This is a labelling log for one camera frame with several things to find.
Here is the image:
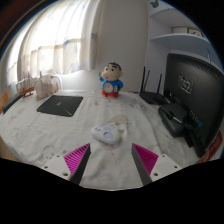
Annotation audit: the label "cartoon boy figurine blue shirt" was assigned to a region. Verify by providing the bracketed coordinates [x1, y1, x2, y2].
[99, 61, 125, 99]

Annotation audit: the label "black computer monitor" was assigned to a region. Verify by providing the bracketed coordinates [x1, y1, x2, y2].
[164, 52, 224, 158]

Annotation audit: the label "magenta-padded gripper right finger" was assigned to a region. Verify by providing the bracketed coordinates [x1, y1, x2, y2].
[131, 143, 183, 186]

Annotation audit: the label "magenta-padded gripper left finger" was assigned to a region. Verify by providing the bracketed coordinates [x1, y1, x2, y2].
[40, 143, 92, 186]

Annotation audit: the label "black router with antennas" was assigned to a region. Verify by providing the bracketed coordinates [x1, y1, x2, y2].
[139, 65, 171, 106]

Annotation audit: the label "black remote control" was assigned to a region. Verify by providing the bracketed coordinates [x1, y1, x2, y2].
[1, 92, 24, 115]

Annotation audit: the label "white cartoon-print computer mouse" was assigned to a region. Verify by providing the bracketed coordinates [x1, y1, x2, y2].
[90, 123, 123, 146]

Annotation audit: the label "white wall shelf unit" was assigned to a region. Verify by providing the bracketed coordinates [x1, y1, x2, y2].
[146, 0, 224, 68]

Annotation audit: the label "orange wooden chair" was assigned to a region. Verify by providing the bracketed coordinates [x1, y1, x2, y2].
[0, 89, 11, 113]

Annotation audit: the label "white cloth bag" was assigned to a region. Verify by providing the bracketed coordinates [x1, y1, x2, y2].
[34, 71, 63, 101]

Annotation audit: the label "red paper decoration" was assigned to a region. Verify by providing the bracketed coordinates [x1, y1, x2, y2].
[196, 129, 224, 164]

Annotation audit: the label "white patterned tablecloth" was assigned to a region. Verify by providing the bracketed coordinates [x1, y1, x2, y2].
[0, 89, 204, 191]

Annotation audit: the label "black mouse pad green lines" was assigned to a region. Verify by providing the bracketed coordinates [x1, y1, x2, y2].
[36, 94, 84, 118]

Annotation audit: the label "white sheer curtain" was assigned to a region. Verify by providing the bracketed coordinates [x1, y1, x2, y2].
[6, 0, 101, 86]

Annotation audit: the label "black box device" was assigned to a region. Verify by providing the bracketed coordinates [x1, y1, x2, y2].
[157, 102, 189, 139]

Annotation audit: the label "wooden ship model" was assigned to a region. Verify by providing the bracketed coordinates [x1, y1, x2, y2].
[15, 71, 37, 98]

